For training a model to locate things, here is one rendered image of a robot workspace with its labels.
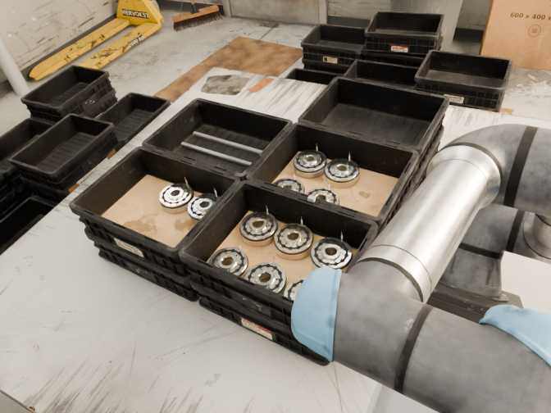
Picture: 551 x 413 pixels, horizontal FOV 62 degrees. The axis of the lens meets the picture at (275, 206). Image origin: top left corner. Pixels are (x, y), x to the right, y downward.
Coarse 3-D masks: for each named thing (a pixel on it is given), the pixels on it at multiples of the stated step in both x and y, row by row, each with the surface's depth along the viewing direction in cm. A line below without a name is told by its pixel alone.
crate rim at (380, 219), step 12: (288, 132) 140; (324, 132) 139; (336, 132) 137; (276, 144) 136; (384, 144) 131; (264, 156) 133; (408, 168) 122; (252, 180) 126; (288, 192) 121; (396, 192) 116; (324, 204) 116; (336, 204) 115; (384, 204) 114; (372, 216) 111; (384, 216) 111
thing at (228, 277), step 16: (272, 192) 121; (320, 208) 115; (208, 224) 116; (368, 224) 110; (192, 240) 112; (368, 240) 106; (192, 256) 108; (208, 272) 106; (224, 272) 104; (256, 288) 100; (288, 304) 96
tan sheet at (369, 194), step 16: (288, 176) 140; (320, 176) 139; (368, 176) 136; (384, 176) 136; (336, 192) 133; (352, 192) 132; (368, 192) 132; (384, 192) 131; (352, 208) 128; (368, 208) 127
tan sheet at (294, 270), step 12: (228, 240) 124; (240, 240) 124; (252, 252) 120; (264, 252) 120; (276, 252) 119; (252, 264) 117; (288, 264) 116; (300, 264) 116; (288, 276) 113; (300, 276) 113
